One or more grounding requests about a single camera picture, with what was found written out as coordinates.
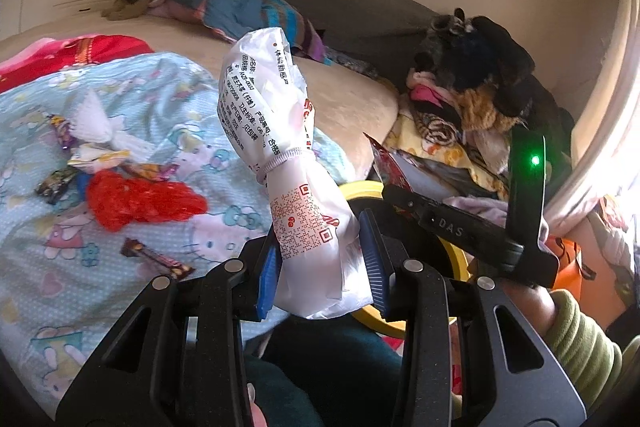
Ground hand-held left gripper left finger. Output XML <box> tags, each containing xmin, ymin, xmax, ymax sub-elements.
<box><xmin>55</xmin><ymin>234</ymin><xmax>286</xmax><ymax>427</ymax></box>

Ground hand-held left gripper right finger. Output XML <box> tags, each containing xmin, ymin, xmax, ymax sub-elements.
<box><xmin>357</xmin><ymin>209</ymin><xmax>588</xmax><ymax>427</ymax></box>

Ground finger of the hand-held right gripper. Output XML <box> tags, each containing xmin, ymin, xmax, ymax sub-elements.
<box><xmin>382</xmin><ymin>183</ymin><xmax>431</xmax><ymax>224</ymax></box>

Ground red and white torn wrapper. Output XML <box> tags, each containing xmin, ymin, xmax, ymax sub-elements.
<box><xmin>364</xmin><ymin>132</ymin><xmax>418</xmax><ymax>208</ymax></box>

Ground yellow round bin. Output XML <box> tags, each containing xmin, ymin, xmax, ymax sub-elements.
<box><xmin>340</xmin><ymin>179</ymin><xmax>471</xmax><ymax>340</ymax></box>

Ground white printed plastic packaging bag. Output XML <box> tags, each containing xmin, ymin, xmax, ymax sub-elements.
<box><xmin>215</xmin><ymin>27</ymin><xmax>373</xmax><ymax>320</ymax></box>

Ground brown chocolate bar wrapper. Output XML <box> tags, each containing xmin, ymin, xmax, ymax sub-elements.
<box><xmin>121</xmin><ymin>237</ymin><xmax>195</xmax><ymax>280</ymax></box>

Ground person's right forearm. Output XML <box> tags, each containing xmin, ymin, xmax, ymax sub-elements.
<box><xmin>500</xmin><ymin>279</ymin><xmax>631</xmax><ymax>427</ymax></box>

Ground person's left hand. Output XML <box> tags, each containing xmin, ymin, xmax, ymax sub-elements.
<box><xmin>247</xmin><ymin>382</ymin><xmax>269</xmax><ymax>427</ymax></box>

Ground orange bag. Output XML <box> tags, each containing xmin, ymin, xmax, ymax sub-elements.
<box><xmin>545</xmin><ymin>234</ymin><xmax>631</xmax><ymax>323</ymax></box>

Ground person's dark trousers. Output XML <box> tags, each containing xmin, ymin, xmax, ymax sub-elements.
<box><xmin>245</xmin><ymin>317</ymin><xmax>406</xmax><ymax>427</ymax></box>

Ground beige bed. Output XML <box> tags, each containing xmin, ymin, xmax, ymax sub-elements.
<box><xmin>0</xmin><ymin>2</ymin><xmax>401</xmax><ymax>168</ymax></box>

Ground pile of clothes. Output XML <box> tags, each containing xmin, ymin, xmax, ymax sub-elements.
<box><xmin>385</xmin><ymin>7</ymin><xmax>576</xmax><ymax>208</ymax></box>

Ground red crumpled plastic wrapper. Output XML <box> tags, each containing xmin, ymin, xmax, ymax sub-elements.
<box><xmin>86</xmin><ymin>169</ymin><xmax>208</xmax><ymax>233</ymax></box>

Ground white curtain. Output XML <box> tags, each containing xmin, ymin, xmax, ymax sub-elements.
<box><xmin>545</xmin><ymin>0</ymin><xmax>640</xmax><ymax>218</ymax></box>

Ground yellow and purple snack wrapper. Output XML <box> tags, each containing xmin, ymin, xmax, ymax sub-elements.
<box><xmin>120</xmin><ymin>162</ymin><xmax>181</xmax><ymax>182</ymax></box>

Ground dark grey headboard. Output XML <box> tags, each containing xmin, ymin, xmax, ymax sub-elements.
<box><xmin>240</xmin><ymin>0</ymin><xmax>451</xmax><ymax>92</ymax></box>

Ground light blue cartoon printed blanket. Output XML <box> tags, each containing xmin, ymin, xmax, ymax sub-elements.
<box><xmin>0</xmin><ymin>52</ymin><xmax>361</xmax><ymax>408</ymax></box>

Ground white crumpled plastic wrapper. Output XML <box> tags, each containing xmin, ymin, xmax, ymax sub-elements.
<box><xmin>67</xmin><ymin>89</ymin><xmax>133</xmax><ymax>145</ymax></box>

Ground dark snack wrapper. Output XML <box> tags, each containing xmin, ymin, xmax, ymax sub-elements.
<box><xmin>35</xmin><ymin>167</ymin><xmax>81</xmax><ymax>205</ymax></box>

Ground purple candy wrapper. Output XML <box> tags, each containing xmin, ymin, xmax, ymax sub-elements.
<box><xmin>47</xmin><ymin>112</ymin><xmax>76</xmax><ymax>152</ymax></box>

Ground blue patterned quilt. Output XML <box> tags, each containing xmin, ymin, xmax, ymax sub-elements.
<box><xmin>150</xmin><ymin>0</ymin><xmax>326</xmax><ymax>58</ymax></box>

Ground red blanket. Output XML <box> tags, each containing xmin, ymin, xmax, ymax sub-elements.
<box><xmin>0</xmin><ymin>34</ymin><xmax>156</xmax><ymax>95</ymax></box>

